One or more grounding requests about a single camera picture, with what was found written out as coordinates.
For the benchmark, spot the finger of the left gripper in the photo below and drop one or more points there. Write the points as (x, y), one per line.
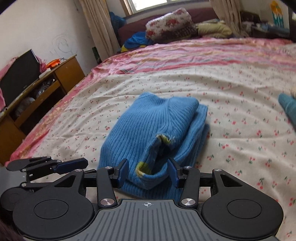
(47, 160)
(69, 166)

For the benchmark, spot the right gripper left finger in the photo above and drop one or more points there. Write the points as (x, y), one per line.
(108, 178)

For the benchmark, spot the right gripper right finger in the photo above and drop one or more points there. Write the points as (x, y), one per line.
(186, 178)

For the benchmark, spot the blue yellow striped knit sweater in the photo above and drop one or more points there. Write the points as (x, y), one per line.
(149, 133)

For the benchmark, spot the wooden desk cabinet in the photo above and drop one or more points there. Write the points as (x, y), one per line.
(27, 109)

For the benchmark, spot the cherry print bed sheet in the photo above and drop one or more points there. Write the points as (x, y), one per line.
(250, 135)

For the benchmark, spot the black monitor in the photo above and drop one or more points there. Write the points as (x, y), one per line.
(23, 72)

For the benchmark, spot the orange object on desk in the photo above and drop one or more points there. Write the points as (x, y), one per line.
(53, 64)

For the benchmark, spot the teal folded garment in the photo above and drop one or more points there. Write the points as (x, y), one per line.
(289, 105)

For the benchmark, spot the beige left curtain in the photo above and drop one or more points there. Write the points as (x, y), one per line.
(99, 22)

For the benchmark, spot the beige curtain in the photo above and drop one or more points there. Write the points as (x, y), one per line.
(229, 12)
(99, 22)

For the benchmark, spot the pink floral bed cover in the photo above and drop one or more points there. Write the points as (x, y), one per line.
(181, 54)

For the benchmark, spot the blue cloth near window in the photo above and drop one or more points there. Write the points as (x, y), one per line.
(137, 40)

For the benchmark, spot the olive green pillow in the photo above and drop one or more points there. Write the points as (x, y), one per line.
(213, 30)

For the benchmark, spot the floral rolled quilt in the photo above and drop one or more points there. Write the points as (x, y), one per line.
(172, 26)

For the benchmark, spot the maroon bench cushion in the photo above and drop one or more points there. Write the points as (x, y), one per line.
(197, 15)

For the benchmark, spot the dark nightstand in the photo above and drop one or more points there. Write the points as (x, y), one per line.
(257, 28)

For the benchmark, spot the beige right curtain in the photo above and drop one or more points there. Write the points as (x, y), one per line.
(229, 12)

